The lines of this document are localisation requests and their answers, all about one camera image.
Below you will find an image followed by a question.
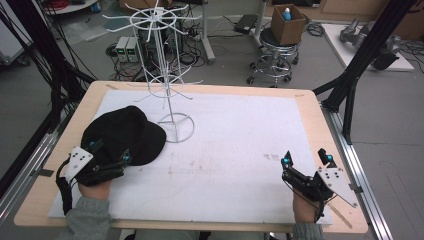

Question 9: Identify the white table mat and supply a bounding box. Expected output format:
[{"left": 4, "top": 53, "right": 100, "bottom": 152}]
[{"left": 47, "top": 89, "right": 334, "bottom": 226}]

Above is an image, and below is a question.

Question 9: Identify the aluminium rail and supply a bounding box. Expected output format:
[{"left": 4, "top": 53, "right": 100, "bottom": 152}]
[
  {"left": 0, "top": 103, "right": 78, "bottom": 225},
  {"left": 320, "top": 101, "right": 396, "bottom": 240}
]

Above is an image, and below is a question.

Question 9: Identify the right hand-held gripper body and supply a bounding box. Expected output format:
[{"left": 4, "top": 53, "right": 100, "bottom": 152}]
[{"left": 281, "top": 166, "right": 360, "bottom": 209}]

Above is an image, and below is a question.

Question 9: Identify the tangle of floor cables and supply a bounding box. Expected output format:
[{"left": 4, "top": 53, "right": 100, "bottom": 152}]
[{"left": 105, "top": 19, "right": 214, "bottom": 82}]

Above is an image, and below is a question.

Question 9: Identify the black flat device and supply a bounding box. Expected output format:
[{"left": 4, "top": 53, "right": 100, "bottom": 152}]
[{"left": 233, "top": 13, "right": 260, "bottom": 36}]

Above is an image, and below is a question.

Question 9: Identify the grey bench power supply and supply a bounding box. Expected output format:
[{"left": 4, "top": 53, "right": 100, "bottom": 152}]
[
  {"left": 114, "top": 35, "right": 130, "bottom": 63},
  {"left": 125, "top": 35, "right": 139, "bottom": 63}
]

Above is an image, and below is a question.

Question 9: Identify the person's right hand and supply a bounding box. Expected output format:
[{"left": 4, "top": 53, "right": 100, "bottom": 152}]
[{"left": 292, "top": 188, "right": 322, "bottom": 225}]

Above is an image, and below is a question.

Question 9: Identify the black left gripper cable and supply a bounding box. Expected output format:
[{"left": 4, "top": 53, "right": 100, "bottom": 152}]
[{"left": 55, "top": 157, "right": 75, "bottom": 216}]

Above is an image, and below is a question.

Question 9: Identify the person's left hand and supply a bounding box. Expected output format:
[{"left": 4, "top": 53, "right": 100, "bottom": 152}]
[{"left": 77, "top": 179, "right": 113, "bottom": 202}]

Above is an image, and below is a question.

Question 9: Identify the white floor board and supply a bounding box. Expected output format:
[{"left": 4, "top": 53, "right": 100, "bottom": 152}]
[{"left": 321, "top": 22, "right": 416, "bottom": 73}]

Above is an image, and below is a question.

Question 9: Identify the black metal frame strut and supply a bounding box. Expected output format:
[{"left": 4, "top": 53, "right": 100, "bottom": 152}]
[
  {"left": 311, "top": 0, "right": 420, "bottom": 146},
  {"left": 0, "top": 0, "right": 98, "bottom": 201}
]

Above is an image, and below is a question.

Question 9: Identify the white wire display rack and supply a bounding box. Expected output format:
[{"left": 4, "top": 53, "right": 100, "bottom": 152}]
[{"left": 101, "top": 0, "right": 204, "bottom": 144}]

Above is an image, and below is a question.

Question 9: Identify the thin wooden stick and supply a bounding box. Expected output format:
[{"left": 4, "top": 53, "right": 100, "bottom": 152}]
[{"left": 327, "top": 203, "right": 354, "bottom": 230}]

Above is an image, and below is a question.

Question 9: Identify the black cap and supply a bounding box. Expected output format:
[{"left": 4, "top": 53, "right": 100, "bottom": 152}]
[{"left": 80, "top": 105, "right": 168, "bottom": 167}]

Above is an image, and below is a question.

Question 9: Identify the chrome rolling stool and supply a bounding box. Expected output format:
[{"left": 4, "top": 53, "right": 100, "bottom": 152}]
[{"left": 246, "top": 27, "right": 300, "bottom": 89}]

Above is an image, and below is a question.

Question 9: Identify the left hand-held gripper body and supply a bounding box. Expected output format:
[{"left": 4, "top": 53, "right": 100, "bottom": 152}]
[{"left": 63, "top": 145, "right": 130, "bottom": 188}]

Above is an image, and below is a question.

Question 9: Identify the thin black right gripper cable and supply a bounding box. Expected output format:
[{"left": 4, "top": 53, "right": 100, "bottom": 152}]
[{"left": 281, "top": 178, "right": 326, "bottom": 224}]

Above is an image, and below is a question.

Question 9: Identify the white desk leg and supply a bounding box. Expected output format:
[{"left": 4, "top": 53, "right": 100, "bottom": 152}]
[
  {"left": 251, "top": 0, "right": 270, "bottom": 48},
  {"left": 199, "top": 0, "right": 217, "bottom": 65}
]

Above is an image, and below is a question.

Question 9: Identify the cardboard box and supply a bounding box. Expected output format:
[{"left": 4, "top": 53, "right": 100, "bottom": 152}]
[{"left": 270, "top": 3, "right": 308, "bottom": 47}]

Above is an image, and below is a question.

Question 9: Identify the wooden table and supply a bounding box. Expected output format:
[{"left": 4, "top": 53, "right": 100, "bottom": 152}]
[{"left": 13, "top": 80, "right": 370, "bottom": 235}]

